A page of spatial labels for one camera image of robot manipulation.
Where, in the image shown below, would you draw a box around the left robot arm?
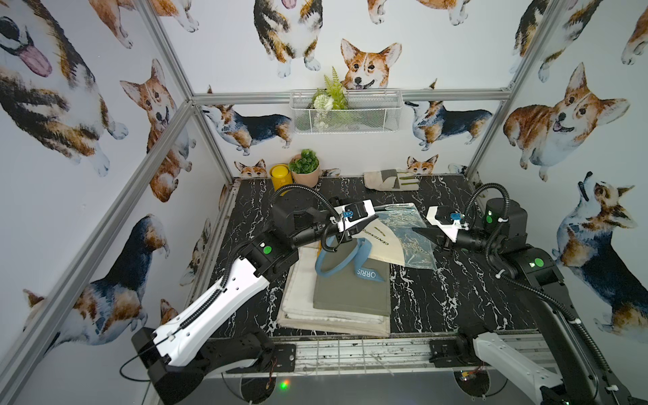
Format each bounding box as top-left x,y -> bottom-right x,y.
132,184 -> 346,404

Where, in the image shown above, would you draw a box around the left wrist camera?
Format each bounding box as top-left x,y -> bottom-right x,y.
335,200 -> 378,236

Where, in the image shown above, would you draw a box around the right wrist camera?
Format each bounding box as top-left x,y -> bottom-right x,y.
426,206 -> 469,242

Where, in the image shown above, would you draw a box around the white bag with yellow handles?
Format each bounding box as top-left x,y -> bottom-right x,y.
280,242 -> 390,326

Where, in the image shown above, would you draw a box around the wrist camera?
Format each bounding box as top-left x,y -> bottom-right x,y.
335,200 -> 378,236
426,206 -> 469,242

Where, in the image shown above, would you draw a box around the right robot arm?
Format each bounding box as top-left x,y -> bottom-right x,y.
416,183 -> 643,404

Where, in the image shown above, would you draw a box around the white wire mesh basket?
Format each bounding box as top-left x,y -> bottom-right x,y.
290,89 -> 403,134

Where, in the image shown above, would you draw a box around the yellow toy bucket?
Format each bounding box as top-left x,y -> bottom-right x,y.
269,164 -> 293,191

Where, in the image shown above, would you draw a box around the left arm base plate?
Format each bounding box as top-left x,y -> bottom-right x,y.
252,344 -> 297,373

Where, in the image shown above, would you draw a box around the cream bag with blue handles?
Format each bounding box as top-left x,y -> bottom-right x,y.
327,202 -> 437,270

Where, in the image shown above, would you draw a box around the cream canvas bag with print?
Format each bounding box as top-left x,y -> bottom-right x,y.
277,296 -> 391,337

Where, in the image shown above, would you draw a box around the grey-green canvas bag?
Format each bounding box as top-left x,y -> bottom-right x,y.
313,238 -> 392,317

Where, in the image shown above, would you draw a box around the pink pot green plant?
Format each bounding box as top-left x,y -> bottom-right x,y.
289,148 -> 321,188

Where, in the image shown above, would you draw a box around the artificial green fern plant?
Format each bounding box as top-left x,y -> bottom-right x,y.
309,67 -> 350,132

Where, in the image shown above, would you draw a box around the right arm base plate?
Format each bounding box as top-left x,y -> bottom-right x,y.
429,335 -> 482,368

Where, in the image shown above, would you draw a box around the white gardening glove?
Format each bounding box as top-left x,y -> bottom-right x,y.
363,169 -> 420,192

